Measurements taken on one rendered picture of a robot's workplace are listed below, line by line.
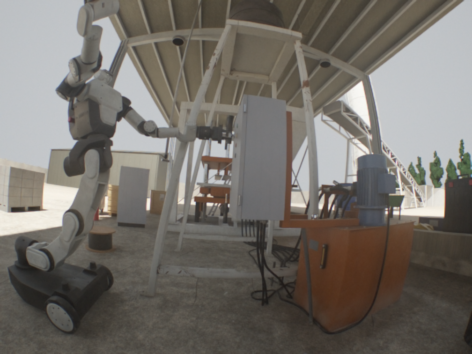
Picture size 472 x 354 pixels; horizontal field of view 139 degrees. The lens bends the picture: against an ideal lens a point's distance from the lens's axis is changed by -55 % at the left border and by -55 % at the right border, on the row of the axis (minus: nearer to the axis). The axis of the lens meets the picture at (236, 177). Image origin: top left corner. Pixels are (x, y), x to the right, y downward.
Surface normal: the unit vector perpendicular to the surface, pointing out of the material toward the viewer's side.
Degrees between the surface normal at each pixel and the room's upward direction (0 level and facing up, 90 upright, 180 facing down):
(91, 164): 90
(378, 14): 172
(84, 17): 143
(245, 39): 180
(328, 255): 90
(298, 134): 110
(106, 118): 77
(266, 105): 90
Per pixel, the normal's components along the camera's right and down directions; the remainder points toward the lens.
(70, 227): 0.23, -0.09
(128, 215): 0.47, -0.07
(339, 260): -0.98, -0.08
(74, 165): 0.28, 0.30
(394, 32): -0.20, 0.97
